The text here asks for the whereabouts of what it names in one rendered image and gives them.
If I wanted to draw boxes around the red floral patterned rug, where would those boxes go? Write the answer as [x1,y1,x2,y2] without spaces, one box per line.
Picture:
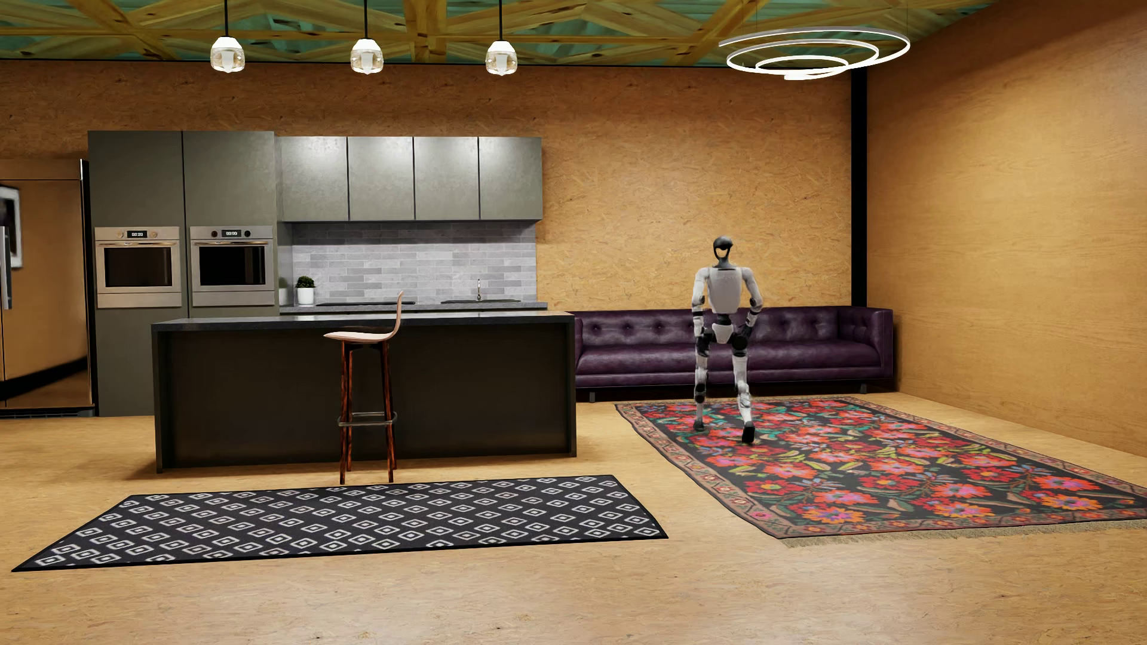
[615,396,1147,539]

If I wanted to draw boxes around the black white diamond rug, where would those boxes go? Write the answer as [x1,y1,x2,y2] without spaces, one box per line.
[11,475,670,573]

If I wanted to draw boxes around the tall grey oven cabinet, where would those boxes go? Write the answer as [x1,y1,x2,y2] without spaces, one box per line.
[87,131,281,417]

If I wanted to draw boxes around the white humanoid robot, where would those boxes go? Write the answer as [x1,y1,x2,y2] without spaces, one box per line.
[690,235,765,446]

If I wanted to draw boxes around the grey upper wall cabinets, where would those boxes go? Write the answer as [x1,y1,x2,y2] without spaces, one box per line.
[275,135,544,223]

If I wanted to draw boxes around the copper tone refrigerator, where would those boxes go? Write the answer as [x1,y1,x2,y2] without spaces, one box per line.
[0,158,96,417]

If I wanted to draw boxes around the glass pendant lamp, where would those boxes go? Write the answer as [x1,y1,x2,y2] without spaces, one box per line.
[349,0,385,75]
[484,0,519,77]
[210,0,247,75]

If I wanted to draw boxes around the purple tufted leather sofa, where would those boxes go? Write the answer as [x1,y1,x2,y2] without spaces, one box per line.
[570,305,895,403]

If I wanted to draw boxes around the stainless built-in oven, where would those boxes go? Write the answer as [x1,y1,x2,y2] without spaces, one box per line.
[189,225,276,308]
[94,226,182,310]

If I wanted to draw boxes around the wooden bar stool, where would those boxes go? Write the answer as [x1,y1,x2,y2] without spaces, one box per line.
[323,290,406,486]

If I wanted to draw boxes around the white ring ceiling light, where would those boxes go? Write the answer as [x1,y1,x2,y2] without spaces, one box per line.
[717,26,912,82]

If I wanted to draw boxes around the dark kitchen island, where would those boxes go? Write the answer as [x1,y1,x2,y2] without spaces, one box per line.
[151,310,578,474]

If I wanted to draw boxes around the dark kitchen back counter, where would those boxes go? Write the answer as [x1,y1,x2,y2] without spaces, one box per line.
[278,300,548,315]

